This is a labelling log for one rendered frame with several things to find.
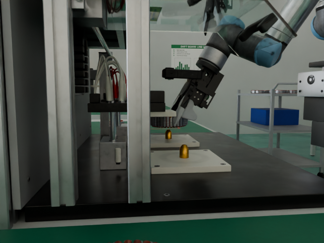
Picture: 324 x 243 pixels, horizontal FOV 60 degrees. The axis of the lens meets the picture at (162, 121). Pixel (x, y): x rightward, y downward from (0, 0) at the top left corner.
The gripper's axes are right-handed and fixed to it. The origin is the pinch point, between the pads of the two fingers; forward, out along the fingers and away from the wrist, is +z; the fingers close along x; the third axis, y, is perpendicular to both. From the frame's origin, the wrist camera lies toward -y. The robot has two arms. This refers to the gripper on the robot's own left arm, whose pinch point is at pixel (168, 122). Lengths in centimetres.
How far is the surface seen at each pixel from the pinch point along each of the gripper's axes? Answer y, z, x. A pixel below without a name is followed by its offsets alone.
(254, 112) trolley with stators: 130, -56, 246
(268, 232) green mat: 9, 5, -50
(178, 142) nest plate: 4.0, 3.4, -6.6
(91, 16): -24.2, -8.8, -37.6
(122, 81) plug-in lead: -16.1, -3.1, -27.2
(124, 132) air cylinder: -9.9, 8.5, -3.6
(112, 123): -13.9, 4.8, -26.7
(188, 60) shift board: 60, -121, 508
